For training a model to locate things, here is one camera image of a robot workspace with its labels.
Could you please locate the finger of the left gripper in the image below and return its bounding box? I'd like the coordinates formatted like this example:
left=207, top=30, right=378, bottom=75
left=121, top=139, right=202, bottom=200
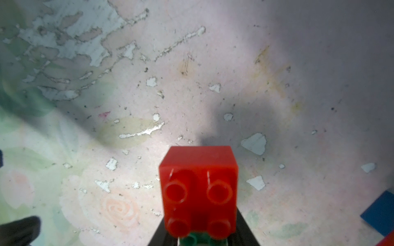
left=1, top=216, right=41, bottom=246

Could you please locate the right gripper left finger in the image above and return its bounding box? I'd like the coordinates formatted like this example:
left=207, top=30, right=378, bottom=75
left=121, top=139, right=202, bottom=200
left=148, top=218, right=178, bottom=246

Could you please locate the blue lego brick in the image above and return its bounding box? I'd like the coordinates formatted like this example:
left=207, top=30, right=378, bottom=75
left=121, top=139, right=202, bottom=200
left=360, top=190, right=394, bottom=237

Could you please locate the red lego brick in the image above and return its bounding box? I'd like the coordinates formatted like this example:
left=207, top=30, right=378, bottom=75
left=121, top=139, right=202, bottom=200
left=159, top=146, right=239, bottom=240
left=376, top=231, right=394, bottom=246

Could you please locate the green lego brick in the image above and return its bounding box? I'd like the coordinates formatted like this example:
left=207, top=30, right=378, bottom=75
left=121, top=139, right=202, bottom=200
left=179, top=232, right=228, bottom=246

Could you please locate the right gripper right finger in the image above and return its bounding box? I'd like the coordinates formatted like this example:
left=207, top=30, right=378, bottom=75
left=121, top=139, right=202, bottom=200
left=227, top=209, right=260, bottom=246

